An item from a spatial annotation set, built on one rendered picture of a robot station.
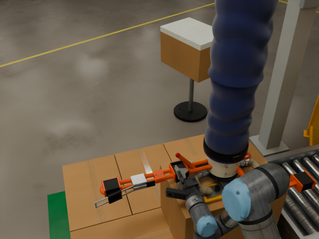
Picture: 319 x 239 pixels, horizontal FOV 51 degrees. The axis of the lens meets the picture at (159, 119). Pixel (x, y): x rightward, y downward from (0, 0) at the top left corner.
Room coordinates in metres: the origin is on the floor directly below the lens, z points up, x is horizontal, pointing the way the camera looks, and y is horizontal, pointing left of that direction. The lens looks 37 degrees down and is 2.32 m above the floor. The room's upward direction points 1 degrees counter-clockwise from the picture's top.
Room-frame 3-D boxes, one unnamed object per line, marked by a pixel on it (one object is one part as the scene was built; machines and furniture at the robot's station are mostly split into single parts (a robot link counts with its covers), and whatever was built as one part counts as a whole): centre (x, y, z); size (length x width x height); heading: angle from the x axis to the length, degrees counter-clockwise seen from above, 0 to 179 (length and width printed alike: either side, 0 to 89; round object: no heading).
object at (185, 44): (3.17, -0.37, 0.82); 0.60 x 0.40 x 0.40; 37
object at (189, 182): (1.06, -0.14, 1.08); 0.12 x 0.09 x 0.08; 17
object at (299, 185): (1.10, -0.70, 1.08); 0.09 x 0.08 x 0.05; 17
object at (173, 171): (1.19, -0.10, 1.08); 0.10 x 0.08 x 0.06; 17
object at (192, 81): (3.17, -0.37, 0.31); 0.40 x 0.40 x 0.62
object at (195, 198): (0.98, -0.16, 1.08); 0.09 x 0.05 x 0.10; 107
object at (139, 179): (1.12, 0.11, 1.07); 0.07 x 0.07 x 0.04; 17
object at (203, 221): (0.89, -0.18, 1.08); 0.12 x 0.09 x 0.10; 17
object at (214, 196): (1.17, -0.36, 0.97); 0.34 x 0.10 x 0.05; 107
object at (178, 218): (1.28, -0.34, 0.74); 0.60 x 0.40 x 0.40; 108
